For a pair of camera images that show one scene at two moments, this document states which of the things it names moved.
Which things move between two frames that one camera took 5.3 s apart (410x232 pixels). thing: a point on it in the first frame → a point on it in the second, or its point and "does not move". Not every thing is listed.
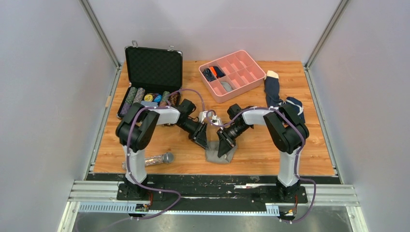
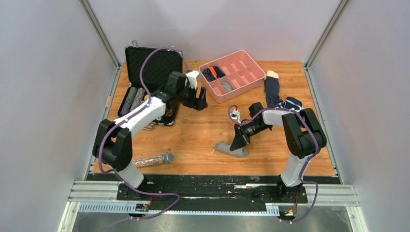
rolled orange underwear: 213,70 does not move
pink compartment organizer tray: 227,76 does not move
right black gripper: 226,142 → 241,139
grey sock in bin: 227,86 does not move
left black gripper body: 192,128 → 188,97
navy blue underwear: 298,105 does not move
